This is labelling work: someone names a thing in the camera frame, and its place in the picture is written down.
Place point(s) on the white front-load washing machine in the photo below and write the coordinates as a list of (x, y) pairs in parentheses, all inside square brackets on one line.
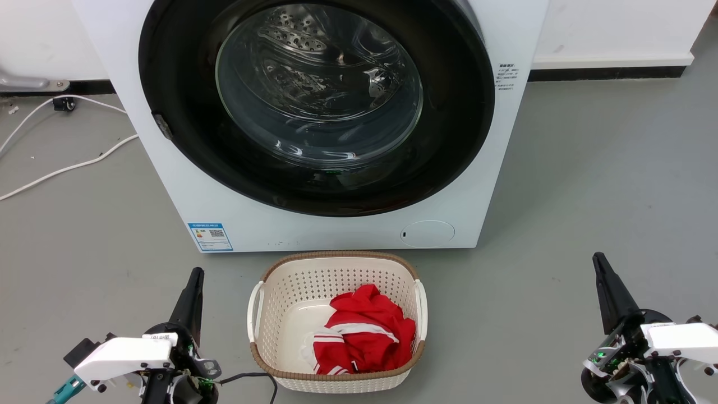
[(336, 233)]

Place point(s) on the red white-striped garment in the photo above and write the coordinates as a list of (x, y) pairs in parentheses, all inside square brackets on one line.
[(364, 336)]

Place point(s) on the blue energy label sticker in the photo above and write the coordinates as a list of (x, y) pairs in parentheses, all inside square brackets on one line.
[(211, 237)]

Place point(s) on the black caster wheel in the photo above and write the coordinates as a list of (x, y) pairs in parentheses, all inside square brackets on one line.
[(65, 104)]

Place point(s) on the cream perforated laundry basket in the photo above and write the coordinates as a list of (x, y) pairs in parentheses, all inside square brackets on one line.
[(291, 292)]

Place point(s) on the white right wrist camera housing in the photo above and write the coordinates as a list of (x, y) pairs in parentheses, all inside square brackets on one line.
[(681, 339)]

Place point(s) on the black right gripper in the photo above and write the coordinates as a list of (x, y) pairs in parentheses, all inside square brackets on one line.
[(628, 376)]

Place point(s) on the round white filter cover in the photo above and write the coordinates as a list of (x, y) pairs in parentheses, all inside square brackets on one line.
[(427, 233)]

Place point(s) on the black round glass washer door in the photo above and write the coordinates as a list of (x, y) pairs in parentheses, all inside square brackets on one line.
[(179, 84)]

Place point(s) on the grey metal base leg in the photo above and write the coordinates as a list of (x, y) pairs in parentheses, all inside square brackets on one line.
[(25, 83)]

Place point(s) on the metal door hinge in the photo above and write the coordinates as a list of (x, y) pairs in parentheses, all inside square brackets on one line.
[(163, 127)]

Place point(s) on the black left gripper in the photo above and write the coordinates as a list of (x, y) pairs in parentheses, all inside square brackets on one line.
[(185, 387)]

